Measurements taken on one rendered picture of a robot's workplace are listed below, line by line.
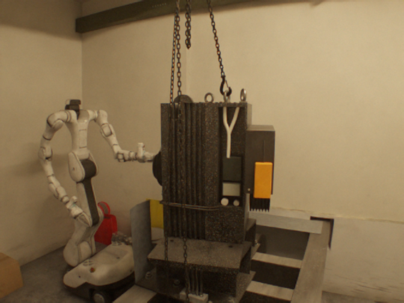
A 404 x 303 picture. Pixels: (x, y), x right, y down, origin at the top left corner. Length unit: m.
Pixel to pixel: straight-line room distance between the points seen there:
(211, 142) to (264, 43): 1.39
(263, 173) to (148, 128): 1.88
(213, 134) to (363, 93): 1.43
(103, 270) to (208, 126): 1.50
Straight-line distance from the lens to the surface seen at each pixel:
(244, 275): 1.69
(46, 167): 2.43
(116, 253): 2.72
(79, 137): 2.42
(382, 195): 2.56
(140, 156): 2.00
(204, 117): 1.41
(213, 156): 1.40
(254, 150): 1.30
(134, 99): 3.08
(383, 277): 2.79
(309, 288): 1.67
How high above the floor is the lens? 1.58
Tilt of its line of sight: 9 degrees down
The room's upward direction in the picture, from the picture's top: straight up
